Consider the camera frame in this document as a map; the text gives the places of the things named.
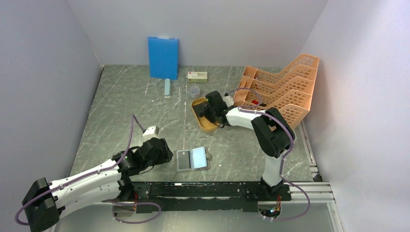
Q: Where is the yellow oval tray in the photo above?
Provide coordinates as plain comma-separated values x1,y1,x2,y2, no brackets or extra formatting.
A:
191,97,219,132

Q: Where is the beige card holder wallet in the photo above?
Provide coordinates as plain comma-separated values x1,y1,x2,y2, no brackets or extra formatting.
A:
175,146,212,173

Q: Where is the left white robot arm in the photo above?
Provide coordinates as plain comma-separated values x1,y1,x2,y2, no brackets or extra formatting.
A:
15,138,173,232

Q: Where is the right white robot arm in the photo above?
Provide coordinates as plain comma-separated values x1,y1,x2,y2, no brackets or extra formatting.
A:
192,91,295,200

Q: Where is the small clear round container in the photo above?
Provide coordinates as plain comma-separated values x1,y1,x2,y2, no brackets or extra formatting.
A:
188,86,201,99

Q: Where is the small white red box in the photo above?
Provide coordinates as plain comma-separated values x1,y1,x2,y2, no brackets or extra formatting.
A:
187,71,208,83

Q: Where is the red black item in organizer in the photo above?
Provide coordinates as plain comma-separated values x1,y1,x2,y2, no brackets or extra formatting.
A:
251,100,266,107

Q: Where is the light blue eraser bar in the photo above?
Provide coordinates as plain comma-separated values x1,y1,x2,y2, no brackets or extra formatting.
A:
164,78,171,98

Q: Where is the blue board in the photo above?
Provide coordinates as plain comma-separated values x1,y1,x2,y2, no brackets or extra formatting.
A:
147,37,179,80

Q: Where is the orange plastic file organizer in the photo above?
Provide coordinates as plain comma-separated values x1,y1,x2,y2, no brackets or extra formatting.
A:
233,54,320,129

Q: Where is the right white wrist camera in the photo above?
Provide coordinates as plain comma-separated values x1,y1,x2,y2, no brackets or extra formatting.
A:
222,93,235,107

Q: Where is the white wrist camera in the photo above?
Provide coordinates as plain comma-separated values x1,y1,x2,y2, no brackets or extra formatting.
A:
143,125,159,141
222,93,235,107

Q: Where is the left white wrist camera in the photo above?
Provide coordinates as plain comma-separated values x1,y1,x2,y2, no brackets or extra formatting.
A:
143,125,159,141

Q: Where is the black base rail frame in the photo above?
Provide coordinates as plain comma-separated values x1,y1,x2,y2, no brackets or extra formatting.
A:
115,181,292,212

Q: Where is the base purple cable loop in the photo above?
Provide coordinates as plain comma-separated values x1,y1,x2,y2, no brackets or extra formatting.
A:
112,201,162,224

